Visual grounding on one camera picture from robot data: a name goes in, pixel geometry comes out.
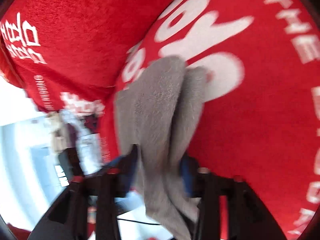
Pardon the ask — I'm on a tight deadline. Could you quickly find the red sofa seat cover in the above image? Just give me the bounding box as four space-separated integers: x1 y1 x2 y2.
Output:
94 0 320 240

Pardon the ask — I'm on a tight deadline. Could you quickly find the red sofa back cushion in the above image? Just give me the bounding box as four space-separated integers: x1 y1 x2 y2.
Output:
1 0 173 114

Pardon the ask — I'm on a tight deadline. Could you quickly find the grey knit sweater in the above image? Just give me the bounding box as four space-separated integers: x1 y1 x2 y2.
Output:
115 56 207 239

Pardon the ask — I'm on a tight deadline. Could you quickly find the clothes pile beside sofa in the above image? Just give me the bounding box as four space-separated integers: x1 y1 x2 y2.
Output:
45 111 103 181

